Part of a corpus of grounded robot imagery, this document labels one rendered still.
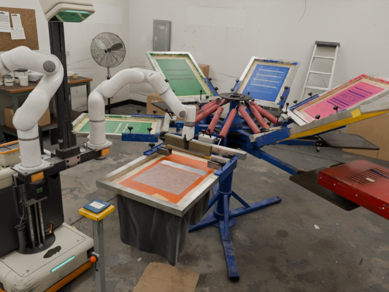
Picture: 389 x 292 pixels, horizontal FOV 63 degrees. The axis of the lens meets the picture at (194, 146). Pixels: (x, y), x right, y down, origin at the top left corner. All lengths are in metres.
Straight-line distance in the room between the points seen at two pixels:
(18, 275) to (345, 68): 5.32
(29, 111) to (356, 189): 1.72
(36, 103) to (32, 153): 0.29
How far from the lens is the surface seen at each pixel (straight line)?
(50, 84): 1.69
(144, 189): 1.91
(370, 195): 1.94
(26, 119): 1.66
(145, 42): 7.37
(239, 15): 6.35
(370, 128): 6.06
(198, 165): 2.24
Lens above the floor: 1.88
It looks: 21 degrees down
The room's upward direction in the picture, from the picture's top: 4 degrees clockwise
